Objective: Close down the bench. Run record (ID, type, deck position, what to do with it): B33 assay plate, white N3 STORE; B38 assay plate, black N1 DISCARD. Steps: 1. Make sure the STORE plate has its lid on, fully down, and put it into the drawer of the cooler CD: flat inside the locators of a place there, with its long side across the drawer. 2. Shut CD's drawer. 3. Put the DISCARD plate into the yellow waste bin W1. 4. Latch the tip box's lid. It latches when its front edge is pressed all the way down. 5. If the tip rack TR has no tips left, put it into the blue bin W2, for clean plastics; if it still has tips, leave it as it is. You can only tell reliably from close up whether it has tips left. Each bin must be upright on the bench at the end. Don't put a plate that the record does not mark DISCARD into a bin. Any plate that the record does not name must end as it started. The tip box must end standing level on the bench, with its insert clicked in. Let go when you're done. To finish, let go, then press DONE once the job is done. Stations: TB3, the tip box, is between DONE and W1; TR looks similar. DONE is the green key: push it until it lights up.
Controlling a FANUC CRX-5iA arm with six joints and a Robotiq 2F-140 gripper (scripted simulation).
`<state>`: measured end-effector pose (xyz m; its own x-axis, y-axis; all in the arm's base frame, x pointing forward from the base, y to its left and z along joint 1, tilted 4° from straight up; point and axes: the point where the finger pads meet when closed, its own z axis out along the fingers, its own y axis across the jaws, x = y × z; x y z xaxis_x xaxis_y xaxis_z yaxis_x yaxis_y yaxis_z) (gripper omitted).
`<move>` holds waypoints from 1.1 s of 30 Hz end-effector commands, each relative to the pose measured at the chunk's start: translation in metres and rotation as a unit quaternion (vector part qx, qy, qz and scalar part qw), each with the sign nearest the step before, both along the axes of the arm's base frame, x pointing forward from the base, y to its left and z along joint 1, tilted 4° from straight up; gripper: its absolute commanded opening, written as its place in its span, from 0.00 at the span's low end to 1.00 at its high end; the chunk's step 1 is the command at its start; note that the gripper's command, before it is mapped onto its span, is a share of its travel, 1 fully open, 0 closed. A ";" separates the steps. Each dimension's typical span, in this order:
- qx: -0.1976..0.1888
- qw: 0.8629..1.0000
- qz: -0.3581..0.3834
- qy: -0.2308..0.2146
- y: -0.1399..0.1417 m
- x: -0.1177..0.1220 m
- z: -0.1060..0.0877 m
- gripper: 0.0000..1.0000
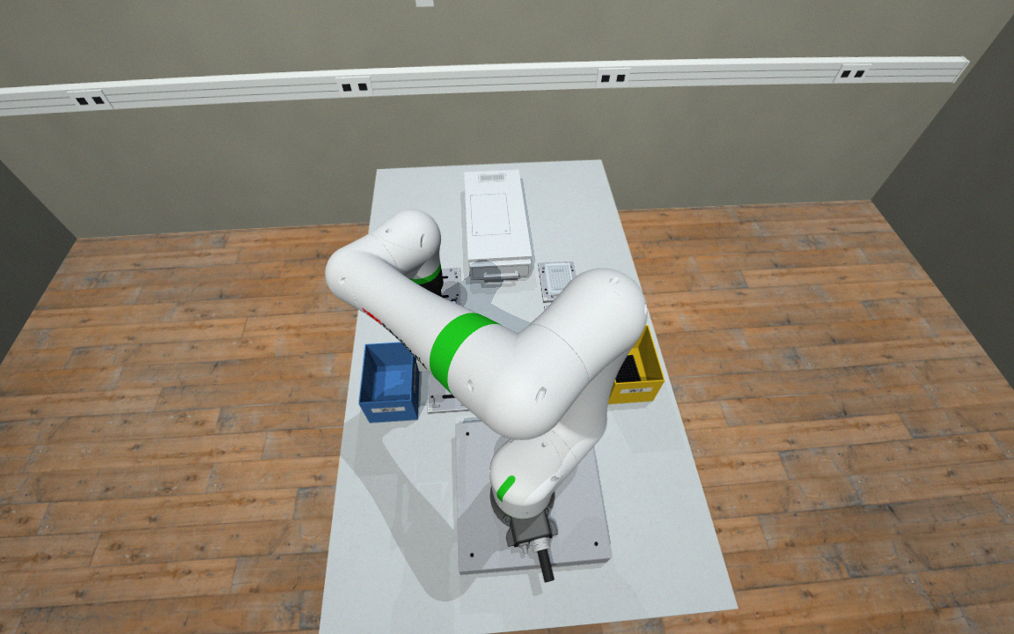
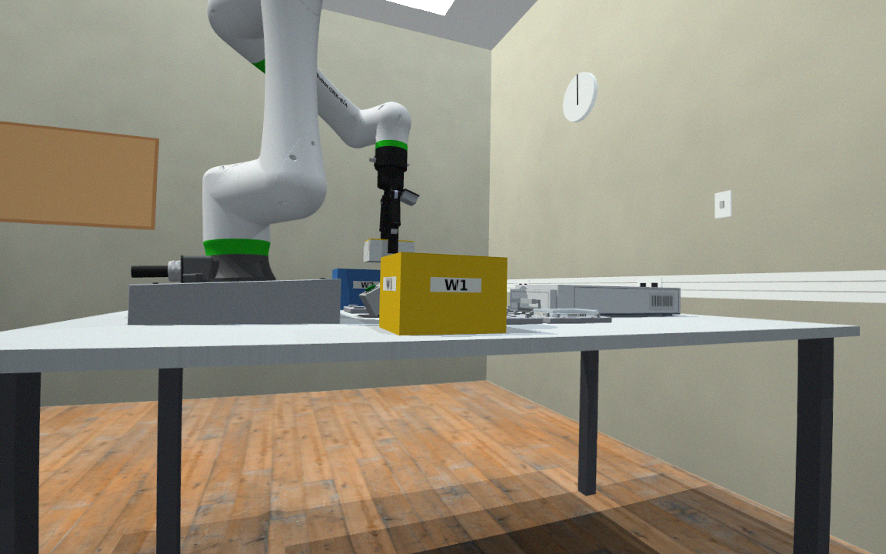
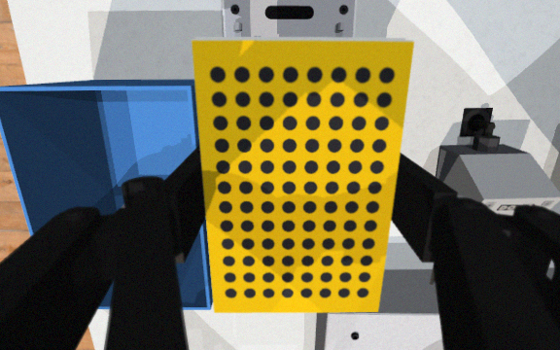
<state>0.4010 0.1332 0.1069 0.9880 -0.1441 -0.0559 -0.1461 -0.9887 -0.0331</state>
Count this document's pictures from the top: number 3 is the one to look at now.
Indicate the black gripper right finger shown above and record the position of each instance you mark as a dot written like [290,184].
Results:
[483,263]

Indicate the blue bin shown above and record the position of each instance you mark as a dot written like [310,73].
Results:
[74,143]

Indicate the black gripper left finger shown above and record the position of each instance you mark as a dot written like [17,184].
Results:
[53,283]

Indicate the yellow rack with grid of holes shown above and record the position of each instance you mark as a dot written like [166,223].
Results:
[300,141]

